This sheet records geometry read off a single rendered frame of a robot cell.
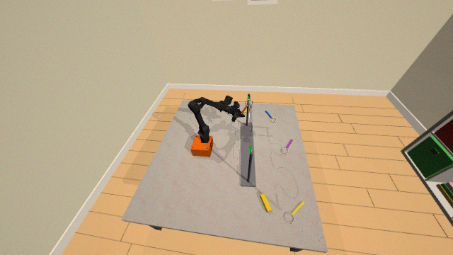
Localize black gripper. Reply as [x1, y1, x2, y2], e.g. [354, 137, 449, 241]
[227, 106, 245, 122]

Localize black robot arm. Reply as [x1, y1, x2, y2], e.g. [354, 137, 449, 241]
[188, 96, 240, 143]

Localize yellow rectangular block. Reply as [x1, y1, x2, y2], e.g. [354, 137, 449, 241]
[260, 194, 272, 212]

